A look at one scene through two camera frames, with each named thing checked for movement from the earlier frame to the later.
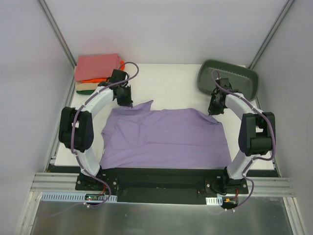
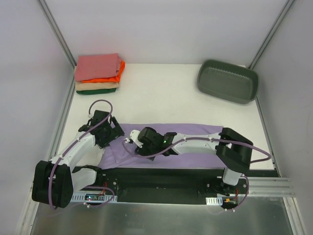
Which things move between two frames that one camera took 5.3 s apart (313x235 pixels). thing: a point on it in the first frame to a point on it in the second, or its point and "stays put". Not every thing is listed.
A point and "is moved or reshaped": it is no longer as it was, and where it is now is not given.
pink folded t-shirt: x=96 y=66 stays put
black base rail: x=162 y=185 stays put
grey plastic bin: x=244 y=82 stays put
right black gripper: x=215 y=105 to x=142 y=146
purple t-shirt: x=138 y=137 is moved or reshaped
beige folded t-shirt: x=80 y=86 stays put
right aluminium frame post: x=283 y=13 stays put
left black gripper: x=124 y=97 to x=115 y=128
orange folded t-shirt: x=96 y=80 stays put
